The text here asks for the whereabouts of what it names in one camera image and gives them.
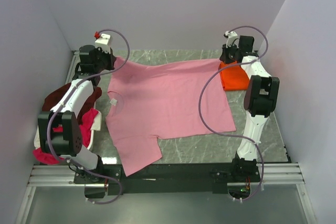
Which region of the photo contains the pink t shirt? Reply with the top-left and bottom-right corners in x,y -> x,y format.
106,57 -> 236,176

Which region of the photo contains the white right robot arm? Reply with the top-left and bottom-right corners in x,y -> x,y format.
220,31 -> 280,180

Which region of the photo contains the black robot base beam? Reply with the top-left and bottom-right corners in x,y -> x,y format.
73,163 -> 262,199

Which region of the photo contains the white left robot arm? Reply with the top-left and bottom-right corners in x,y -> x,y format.
38,44 -> 116,183

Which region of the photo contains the folded orange t shirt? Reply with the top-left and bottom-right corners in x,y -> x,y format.
218,62 -> 249,91

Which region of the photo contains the dark red t shirt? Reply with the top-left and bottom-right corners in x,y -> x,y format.
41,83 -> 102,124

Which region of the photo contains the magenta t shirt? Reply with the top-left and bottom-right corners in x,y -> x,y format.
32,108 -> 98,166

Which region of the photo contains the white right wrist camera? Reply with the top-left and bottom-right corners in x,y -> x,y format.
224,31 -> 239,48

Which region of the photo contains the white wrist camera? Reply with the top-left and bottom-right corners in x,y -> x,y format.
94,31 -> 112,54
224,31 -> 239,48

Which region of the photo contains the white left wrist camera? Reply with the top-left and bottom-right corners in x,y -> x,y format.
94,31 -> 112,54

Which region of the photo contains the aluminium rail frame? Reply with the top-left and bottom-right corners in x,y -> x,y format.
27,163 -> 305,187

